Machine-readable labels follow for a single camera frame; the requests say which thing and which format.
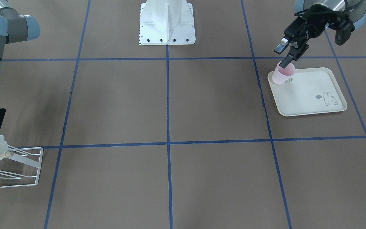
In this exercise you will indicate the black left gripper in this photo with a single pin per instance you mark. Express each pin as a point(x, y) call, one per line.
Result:
point(314, 24)

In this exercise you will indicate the pink plastic cup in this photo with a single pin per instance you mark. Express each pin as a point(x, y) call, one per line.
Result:
point(281, 75)

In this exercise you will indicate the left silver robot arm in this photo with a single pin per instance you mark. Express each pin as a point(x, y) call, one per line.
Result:
point(356, 9)

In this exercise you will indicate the pale green plastic tray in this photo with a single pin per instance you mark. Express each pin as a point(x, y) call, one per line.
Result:
point(309, 91)

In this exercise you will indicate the white wire cup rack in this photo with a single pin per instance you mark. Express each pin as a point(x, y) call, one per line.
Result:
point(20, 166)

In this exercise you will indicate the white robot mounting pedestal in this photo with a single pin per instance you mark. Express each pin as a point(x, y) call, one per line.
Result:
point(166, 22)

